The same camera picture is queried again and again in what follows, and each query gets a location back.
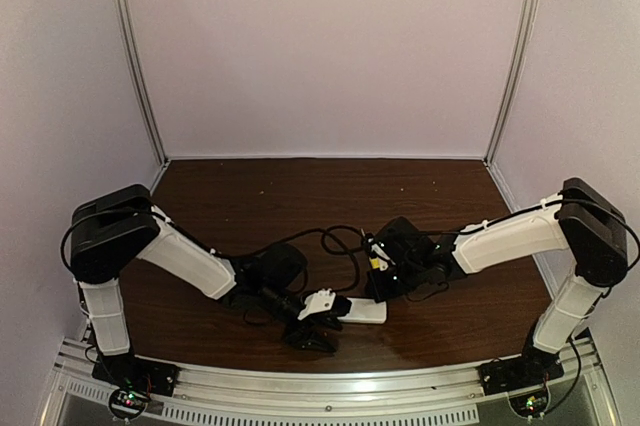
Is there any white remote control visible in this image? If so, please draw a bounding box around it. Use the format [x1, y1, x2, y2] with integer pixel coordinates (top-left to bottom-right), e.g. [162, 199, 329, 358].
[339, 298, 387, 325]

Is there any yellow handled screwdriver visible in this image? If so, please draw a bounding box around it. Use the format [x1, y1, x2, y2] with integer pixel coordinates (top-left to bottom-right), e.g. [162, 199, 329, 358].
[360, 229, 387, 271]

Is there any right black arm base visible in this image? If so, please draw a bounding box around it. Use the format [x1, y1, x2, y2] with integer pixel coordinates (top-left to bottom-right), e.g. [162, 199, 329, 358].
[477, 355, 564, 421]

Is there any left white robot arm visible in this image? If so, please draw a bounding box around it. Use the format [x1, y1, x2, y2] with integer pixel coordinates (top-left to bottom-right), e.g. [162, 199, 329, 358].
[60, 184, 353, 357]

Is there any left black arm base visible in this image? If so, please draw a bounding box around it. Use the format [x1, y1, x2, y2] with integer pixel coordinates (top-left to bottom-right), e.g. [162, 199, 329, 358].
[92, 353, 179, 423]

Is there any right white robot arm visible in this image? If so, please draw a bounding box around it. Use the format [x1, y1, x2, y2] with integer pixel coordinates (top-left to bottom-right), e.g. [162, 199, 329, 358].
[362, 177, 639, 362]

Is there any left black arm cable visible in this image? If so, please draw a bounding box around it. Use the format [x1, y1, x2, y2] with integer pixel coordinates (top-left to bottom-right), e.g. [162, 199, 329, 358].
[60, 205, 371, 297]

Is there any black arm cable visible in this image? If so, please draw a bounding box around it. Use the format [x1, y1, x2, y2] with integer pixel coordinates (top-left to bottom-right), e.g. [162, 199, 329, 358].
[399, 195, 640, 267]
[60, 205, 371, 297]

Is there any front aluminium rail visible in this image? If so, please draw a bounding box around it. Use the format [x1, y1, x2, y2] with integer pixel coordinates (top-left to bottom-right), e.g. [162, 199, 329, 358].
[35, 339, 621, 425]

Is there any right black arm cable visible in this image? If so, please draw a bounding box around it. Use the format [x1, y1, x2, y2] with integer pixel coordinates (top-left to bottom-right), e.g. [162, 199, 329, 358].
[399, 195, 640, 267]

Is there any right aluminium frame post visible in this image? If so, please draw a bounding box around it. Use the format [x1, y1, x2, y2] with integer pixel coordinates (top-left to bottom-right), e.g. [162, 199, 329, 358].
[484, 0, 540, 167]

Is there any aluminium frame post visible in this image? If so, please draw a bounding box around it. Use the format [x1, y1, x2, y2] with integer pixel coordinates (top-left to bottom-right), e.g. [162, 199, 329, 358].
[484, 0, 540, 167]
[114, 0, 169, 167]

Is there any left aluminium frame post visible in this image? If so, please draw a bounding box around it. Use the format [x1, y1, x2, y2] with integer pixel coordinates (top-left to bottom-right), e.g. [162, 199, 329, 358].
[114, 0, 169, 167]

